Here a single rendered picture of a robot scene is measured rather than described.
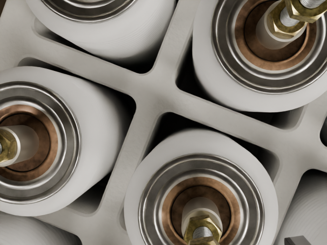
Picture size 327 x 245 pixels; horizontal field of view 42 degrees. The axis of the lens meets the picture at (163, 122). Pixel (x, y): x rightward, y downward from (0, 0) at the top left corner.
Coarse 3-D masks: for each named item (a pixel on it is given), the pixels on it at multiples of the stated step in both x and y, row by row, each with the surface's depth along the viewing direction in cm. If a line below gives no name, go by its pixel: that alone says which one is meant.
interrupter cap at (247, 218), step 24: (168, 168) 25; (192, 168) 25; (216, 168) 25; (240, 168) 25; (144, 192) 26; (168, 192) 26; (192, 192) 26; (216, 192) 26; (240, 192) 25; (144, 216) 26; (168, 216) 26; (240, 216) 25; (264, 216) 25; (144, 240) 26; (168, 240) 26; (240, 240) 25
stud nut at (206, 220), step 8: (200, 216) 22; (208, 216) 22; (192, 224) 21; (200, 224) 21; (208, 224) 21; (216, 224) 22; (184, 232) 22; (192, 232) 21; (216, 232) 21; (184, 240) 22; (216, 240) 21
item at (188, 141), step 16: (192, 128) 36; (208, 128) 37; (160, 144) 29; (176, 144) 26; (192, 144) 26; (208, 144) 26; (224, 144) 26; (144, 160) 27; (160, 160) 26; (240, 160) 26; (256, 160) 26; (144, 176) 26; (256, 176) 26; (128, 192) 27; (272, 192) 26; (128, 208) 26; (272, 208) 26; (128, 224) 26; (272, 224) 26; (272, 240) 26
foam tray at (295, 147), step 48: (192, 0) 32; (0, 48) 33; (48, 48) 33; (144, 96) 33; (192, 96) 33; (144, 144) 33; (240, 144) 43; (288, 144) 32; (96, 192) 41; (288, 192) 32; (96, 240) 33
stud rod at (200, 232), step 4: (196, 228) 21; (200, 228) 21; (204, 228) 21; (208, 228) 21; (196, 232) 21; (200, 232) 20; (204, 232) 20; (208, 232) 21; (196, 236) 20; (200, 236) 20; (204, 236) 20
